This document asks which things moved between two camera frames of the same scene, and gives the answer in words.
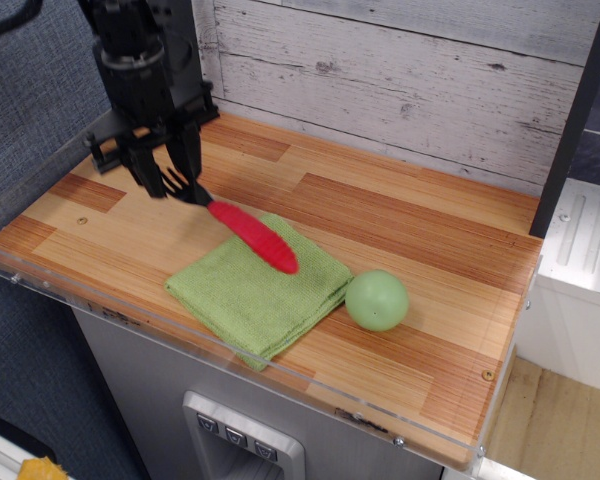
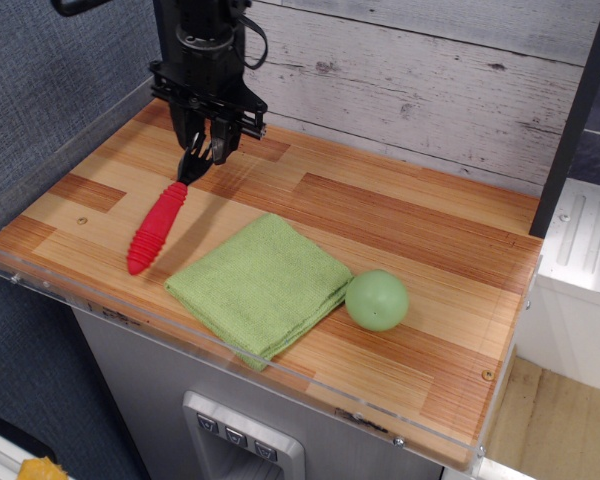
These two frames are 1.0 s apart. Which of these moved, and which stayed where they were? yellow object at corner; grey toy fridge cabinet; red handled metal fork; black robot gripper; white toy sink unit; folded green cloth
Moved: red handled metal fork; black robot gripper
Stayed: yellow object at corner; white toy sink unit; folded green cloth; grey toy fridge cabinet
